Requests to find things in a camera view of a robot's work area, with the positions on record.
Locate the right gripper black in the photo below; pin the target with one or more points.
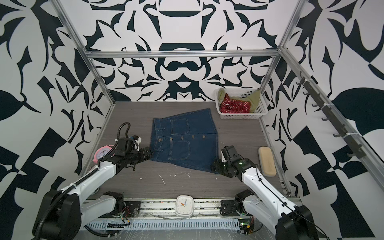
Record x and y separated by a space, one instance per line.
216 166

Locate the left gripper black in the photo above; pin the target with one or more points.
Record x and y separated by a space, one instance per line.
141 154

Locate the blue denim skirt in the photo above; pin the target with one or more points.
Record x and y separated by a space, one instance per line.
188 140

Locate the red polka dot skirt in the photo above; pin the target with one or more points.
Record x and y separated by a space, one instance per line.
229 105

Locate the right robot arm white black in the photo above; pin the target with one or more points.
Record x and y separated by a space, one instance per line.
263 201

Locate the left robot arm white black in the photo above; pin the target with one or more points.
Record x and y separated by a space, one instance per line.
64 212

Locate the pink alarm clock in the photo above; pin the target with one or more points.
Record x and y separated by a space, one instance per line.
101 152

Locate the white plastic laundry basket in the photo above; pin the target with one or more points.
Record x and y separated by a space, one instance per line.
240 93

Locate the white square clock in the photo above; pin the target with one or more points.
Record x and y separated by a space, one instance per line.
184 206

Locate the green circuit board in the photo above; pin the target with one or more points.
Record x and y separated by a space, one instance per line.
246 226

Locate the olive green skirt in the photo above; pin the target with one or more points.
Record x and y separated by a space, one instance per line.
254 98

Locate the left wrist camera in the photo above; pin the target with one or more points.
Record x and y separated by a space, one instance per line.
136 141

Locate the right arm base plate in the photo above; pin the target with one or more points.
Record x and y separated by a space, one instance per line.
231 208

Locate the aluminium frame rail front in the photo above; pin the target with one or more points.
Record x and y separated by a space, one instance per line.
169 209

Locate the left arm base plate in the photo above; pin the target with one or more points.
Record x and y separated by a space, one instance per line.
130 209

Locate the white slotted cable duct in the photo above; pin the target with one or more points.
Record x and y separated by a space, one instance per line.
186 224

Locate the aluminium frame crossbar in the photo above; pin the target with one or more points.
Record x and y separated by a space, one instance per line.
181 54

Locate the grey wall hook rack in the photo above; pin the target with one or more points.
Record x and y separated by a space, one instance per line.
333 115

